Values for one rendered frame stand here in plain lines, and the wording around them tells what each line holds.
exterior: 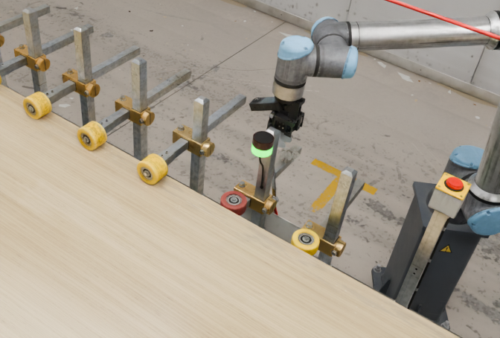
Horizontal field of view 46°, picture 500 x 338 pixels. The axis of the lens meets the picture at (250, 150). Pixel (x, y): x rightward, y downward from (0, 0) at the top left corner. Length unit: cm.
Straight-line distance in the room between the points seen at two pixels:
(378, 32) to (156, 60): 257
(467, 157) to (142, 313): 130
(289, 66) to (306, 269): 55
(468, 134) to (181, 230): 264
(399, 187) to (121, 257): 208
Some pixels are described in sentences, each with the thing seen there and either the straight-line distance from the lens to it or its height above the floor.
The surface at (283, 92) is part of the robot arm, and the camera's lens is 163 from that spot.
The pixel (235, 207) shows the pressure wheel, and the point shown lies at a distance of 174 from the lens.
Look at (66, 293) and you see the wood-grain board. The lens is 156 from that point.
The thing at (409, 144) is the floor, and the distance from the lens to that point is 371.
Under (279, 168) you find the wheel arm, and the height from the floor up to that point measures 86.
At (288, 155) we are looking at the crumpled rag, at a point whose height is 87.
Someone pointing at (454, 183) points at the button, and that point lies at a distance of 150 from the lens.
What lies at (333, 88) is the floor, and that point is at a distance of 405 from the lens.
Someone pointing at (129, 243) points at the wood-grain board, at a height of 90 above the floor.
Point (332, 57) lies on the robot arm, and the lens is 161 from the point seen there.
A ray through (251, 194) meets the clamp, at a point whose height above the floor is 87.
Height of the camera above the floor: 213
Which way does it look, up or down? 39 degrees down
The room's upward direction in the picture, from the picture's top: 8 degrees clockwise
